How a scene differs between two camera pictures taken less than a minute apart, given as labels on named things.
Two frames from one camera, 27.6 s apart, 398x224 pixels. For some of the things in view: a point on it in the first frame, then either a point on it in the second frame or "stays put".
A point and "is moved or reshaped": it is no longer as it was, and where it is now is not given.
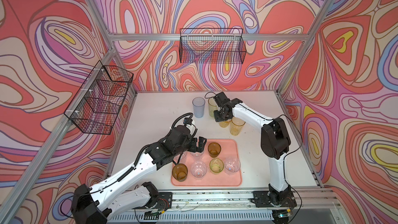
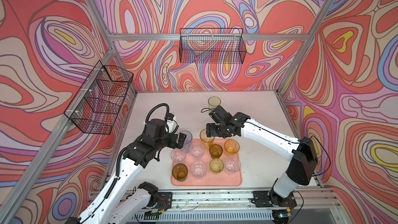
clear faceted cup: (198, 169) stays put
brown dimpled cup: (214, 149) stays put
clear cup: (231, 165) stays put
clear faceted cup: (197, 154) stays put
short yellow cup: (225, 123) is moved or reshaped
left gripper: (200, 145) -> (181, 140)
